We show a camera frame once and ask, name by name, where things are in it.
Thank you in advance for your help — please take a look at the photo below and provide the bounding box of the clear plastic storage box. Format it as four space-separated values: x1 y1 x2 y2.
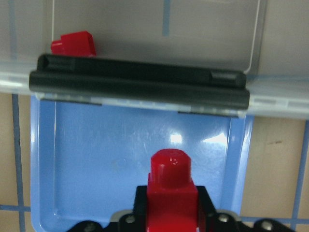
0 0 309 119

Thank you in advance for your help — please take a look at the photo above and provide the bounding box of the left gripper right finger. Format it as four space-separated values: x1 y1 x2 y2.
196 186 216 232

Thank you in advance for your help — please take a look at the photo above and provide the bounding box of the red block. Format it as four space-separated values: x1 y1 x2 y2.
50 31 97 57
146 149 198 232

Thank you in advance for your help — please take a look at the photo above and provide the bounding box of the black box latch handle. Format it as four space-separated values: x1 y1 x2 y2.
29 54 250 110

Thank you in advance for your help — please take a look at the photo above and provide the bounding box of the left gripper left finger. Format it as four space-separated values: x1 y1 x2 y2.
133 186 147 232

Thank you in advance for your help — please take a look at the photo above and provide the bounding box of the blue plastic tray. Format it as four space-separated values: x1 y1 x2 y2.
30 97 254 232

